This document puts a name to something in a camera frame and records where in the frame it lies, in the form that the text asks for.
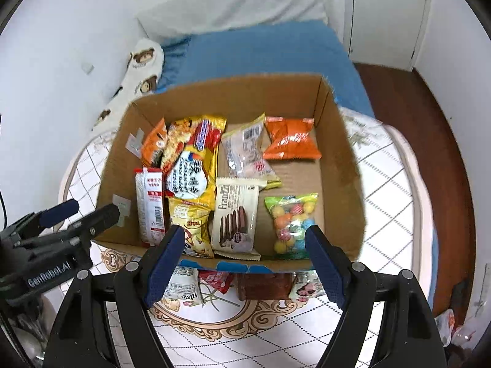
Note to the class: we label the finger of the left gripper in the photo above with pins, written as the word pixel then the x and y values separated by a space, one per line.
pixel 96 222
pixel 57 214

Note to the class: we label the pink picture snack packet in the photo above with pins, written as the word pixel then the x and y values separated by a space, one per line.
pixel 305 286

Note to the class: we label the white patterned quilt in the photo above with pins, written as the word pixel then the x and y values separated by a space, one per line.
pixel 224 331

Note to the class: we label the white door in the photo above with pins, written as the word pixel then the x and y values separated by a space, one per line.
pixel 386 33

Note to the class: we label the brown snack packet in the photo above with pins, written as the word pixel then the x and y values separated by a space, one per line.
pixel 263 287

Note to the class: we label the orange snack bag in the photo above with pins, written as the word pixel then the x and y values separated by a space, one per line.
pixel 290 139

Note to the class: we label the Franzzi chocolate biscuit packet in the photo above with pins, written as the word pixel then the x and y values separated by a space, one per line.
pixel 234 221

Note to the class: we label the yellow snack packet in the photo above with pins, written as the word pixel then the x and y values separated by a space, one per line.
pixel 194 219

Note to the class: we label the litter on floor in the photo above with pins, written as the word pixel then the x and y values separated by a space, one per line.
pixel 467 335

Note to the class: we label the colourful candy ball bag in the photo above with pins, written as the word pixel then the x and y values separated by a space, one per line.
pixel 292 215

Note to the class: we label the clear yellow-edged snack packet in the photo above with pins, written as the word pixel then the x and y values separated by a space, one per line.
pixel 244 157

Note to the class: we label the white textured pillow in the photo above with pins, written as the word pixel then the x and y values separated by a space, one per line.
pixel 175 19

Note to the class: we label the small orange snack packet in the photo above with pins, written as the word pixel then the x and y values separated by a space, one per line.
pixel 154 145

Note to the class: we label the red yellow noodle packet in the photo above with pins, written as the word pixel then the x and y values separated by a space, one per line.
pixel 190 159

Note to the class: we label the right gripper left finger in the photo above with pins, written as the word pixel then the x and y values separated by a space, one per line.
pixel 137 289

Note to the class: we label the bear print long pillow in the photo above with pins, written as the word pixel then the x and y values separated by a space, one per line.
pixel 142 75

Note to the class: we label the white milk candy packet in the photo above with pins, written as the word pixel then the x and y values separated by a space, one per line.
pixel 184 285

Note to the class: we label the red white spicy strip packet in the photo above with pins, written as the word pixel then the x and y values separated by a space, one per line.
pixel 150 205

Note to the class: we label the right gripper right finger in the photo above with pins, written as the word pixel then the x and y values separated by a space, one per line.
pixel 351 286

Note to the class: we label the red small snack packet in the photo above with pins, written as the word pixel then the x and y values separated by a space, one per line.
pixel 220 281

